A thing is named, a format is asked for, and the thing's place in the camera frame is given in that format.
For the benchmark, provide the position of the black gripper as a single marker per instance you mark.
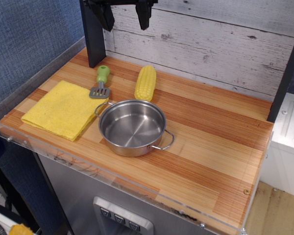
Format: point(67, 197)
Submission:
point(103, 12)

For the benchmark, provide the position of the yellow toy corn cob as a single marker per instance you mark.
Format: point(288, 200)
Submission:
point(145, 84)

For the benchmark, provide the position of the yellow folded cloth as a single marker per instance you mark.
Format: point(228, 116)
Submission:
point(64, 111)

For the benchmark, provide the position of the stainless steel pot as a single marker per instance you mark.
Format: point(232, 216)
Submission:
point(133, 128)

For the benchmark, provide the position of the clear acrylic edge guard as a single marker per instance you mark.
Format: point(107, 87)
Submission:
point(208, 174)

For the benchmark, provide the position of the stainless steel cabinet front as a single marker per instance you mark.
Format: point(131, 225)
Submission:
point(76, 192)

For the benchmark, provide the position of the silver control panel with buttons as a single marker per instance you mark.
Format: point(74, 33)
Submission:
point(115, 220)

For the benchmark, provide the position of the white box with grey lid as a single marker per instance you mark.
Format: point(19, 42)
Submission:
point(278, 166)

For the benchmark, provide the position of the yellow object in corner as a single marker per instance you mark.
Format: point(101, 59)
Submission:
point(20, 229)

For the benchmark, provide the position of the black left post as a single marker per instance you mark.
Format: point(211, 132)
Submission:
point(93, 36)

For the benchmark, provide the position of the green handled grey spatula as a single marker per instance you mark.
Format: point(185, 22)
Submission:
point(101, 91)

